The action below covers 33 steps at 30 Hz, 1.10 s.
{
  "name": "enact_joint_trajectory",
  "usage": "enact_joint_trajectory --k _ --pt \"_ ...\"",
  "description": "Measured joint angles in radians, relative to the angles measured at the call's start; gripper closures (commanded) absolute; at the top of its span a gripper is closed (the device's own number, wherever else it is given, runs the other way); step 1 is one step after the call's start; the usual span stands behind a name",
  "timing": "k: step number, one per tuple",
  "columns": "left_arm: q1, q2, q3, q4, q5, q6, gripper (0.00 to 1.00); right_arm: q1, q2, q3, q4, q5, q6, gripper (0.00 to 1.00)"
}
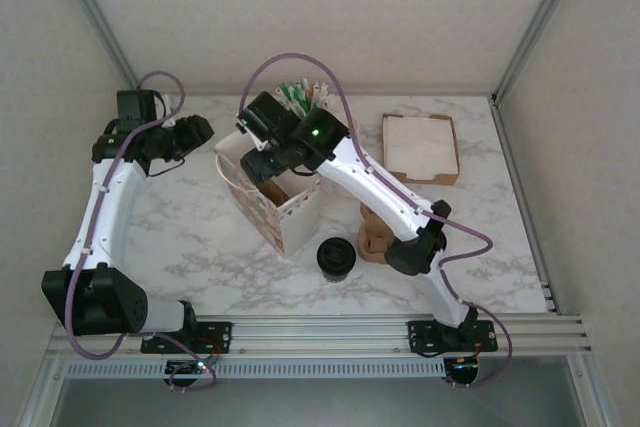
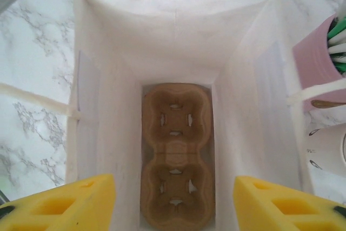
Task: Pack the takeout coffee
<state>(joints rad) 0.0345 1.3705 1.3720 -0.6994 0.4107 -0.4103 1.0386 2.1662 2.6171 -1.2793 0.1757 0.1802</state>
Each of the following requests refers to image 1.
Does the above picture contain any cartoon animal paper gift bag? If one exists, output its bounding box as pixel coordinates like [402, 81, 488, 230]
[213, 129, 322, 254]

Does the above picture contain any black plastic cup lid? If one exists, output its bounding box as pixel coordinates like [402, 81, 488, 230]
[317, 236, 357, 274]

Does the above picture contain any brown cardboard napkin tray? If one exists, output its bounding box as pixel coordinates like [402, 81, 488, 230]
[382, 113, 460, 187]

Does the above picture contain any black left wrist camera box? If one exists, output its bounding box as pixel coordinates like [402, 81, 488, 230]
[115, 89, 161, 123]

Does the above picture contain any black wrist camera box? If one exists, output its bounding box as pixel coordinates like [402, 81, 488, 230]
[115, 89, 161, 123]
[241, 90, 297, 147]

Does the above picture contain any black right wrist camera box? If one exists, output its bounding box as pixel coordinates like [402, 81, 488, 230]
[241, 90, 297, 147]

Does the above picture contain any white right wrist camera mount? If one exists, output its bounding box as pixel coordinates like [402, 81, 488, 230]
[238, 119, 266, 151]

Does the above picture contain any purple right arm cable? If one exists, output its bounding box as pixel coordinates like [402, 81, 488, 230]
[239, 53, 514, 391]

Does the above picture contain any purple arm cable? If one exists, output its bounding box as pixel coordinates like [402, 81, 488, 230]
[63, 70, 219, 393]
[239, 53, 514, 391]

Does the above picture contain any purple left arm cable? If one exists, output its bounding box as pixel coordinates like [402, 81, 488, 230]
[63, 70, 219, 393]

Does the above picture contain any aluminium frame post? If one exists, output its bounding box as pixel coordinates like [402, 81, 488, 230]
[492, 0, 589, 103]
[52, 0, 149, 103]

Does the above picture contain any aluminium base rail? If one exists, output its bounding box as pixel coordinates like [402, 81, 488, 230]
[47, 315, 594, 359]

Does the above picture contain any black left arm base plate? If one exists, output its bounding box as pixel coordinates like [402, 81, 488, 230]
[140, 320, 235, 354]

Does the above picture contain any aluminium table edge rail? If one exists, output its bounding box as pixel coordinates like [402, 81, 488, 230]
[490, 95, 560, 316]

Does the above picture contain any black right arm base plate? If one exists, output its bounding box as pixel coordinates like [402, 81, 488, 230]
[407, 319, 500, 354]

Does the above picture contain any grey slotted cable duct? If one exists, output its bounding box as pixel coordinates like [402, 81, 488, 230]
[64, 359, 447, 379]

